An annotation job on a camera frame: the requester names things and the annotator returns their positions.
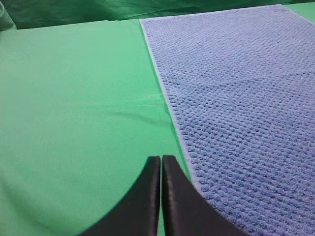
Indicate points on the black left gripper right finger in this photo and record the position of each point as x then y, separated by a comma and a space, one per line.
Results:
185, 211

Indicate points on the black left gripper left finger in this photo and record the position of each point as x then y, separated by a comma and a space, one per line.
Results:
137, 213

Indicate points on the blue waffle weave towel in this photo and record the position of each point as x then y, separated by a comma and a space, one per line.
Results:
240, 87

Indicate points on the green backdrop cloth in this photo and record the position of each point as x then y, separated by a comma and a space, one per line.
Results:
28, 14

